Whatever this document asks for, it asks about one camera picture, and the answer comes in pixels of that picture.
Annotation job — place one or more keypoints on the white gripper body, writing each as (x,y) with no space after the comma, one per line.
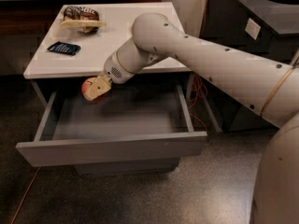
(112,71)

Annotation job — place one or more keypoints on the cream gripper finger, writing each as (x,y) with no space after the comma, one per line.
(100,86)

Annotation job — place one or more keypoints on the red apple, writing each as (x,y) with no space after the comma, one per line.
(86,85)

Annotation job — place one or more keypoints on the grey top drawer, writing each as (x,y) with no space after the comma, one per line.
(137,121)

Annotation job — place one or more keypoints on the grey drawer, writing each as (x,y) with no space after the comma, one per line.
(137,121)
(119,167)

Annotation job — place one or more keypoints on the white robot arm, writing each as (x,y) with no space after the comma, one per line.
(276,192)

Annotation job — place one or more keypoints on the grey drawer cabinet white top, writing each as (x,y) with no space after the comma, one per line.
(50,72)

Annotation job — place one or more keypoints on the grey bottom drawer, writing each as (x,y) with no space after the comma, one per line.
(119,167)

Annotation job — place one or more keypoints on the dark blue snack packet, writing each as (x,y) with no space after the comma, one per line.
(64,48)

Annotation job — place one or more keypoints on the brown snack bag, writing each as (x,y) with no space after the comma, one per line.
(86,19)

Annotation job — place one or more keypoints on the dark wooden bench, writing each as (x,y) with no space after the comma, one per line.
(30,17)

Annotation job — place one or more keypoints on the white label on bin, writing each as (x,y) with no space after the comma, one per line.
(252,28)

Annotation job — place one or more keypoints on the black trash bin cabinet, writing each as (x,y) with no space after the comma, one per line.
(230,22)

